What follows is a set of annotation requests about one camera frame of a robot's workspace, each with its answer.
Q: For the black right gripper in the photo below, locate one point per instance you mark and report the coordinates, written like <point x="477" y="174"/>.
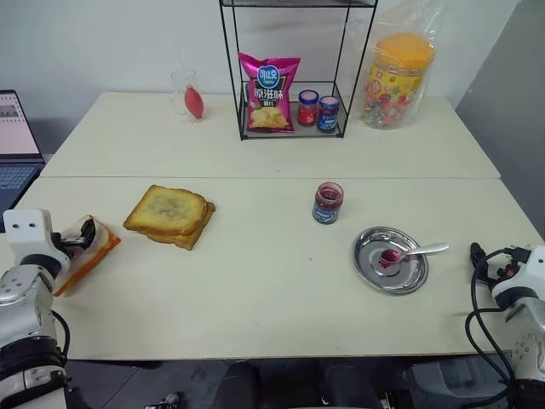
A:
<point x="502" y="266"/>

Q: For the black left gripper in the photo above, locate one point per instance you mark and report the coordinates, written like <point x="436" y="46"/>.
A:
<point x="68" y="243"/>

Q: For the white bread slice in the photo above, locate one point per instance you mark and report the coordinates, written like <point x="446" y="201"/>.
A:
<point x="91" y="260"/>

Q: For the metal spoon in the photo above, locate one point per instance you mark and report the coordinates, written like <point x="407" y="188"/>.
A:
<point x="430" y="248"/>

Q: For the golden toast slice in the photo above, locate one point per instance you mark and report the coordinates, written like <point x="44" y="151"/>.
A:
<point x="193" y="238"/>

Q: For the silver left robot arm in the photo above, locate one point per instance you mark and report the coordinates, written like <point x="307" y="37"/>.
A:
<point x="21" y="307"/>

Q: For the open blue-label jam jar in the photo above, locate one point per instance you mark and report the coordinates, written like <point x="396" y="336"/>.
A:
<point x="327" y="209"/>

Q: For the closed blue-label jam jar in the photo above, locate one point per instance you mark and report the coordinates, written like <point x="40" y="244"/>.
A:
<point x="328" y="117"/>

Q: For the red-label jam jar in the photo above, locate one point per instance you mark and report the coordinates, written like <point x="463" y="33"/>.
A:
<point x="307" y="111"/>

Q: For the toast slice with dark stain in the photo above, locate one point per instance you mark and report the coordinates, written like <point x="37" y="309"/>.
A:
<point x="166" y="209"/>

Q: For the round steel plate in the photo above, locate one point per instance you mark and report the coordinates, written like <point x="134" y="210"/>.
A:
<point x="400" y="277"/>

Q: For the open laptop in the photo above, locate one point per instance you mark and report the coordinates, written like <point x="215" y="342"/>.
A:
<point x="17" y="140"/>

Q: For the red bulb dropper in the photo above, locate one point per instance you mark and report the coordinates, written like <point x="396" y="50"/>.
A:
<point x="193" y="102"/>

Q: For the clear glass cup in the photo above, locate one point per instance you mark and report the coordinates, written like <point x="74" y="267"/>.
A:
<point x="179" y="89"/>

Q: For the dark rounded shape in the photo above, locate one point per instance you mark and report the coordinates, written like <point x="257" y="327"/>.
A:
<point x="349" y="385"/>
<point x="236" y="385"/>

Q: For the candy jar with orange lid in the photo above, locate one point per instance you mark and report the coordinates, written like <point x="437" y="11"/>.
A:
<point x="396" y="81"/>

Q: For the pink potato chips bag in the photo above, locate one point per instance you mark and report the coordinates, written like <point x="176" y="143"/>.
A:
<point x="268" y="98"/>

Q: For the clear plastic bag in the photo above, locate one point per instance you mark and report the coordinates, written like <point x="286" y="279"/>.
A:
<point x="362" y="38"/>

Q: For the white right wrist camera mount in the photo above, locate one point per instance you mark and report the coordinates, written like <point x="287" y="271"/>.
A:
<point x="532" y="272"/>

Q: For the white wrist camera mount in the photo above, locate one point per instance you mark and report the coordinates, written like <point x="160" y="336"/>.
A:
<point x="532" y="272"/>
<point x="25" y="234"/>

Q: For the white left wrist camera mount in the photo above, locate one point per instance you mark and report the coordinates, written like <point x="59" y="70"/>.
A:
<point x="25" y="234"/>

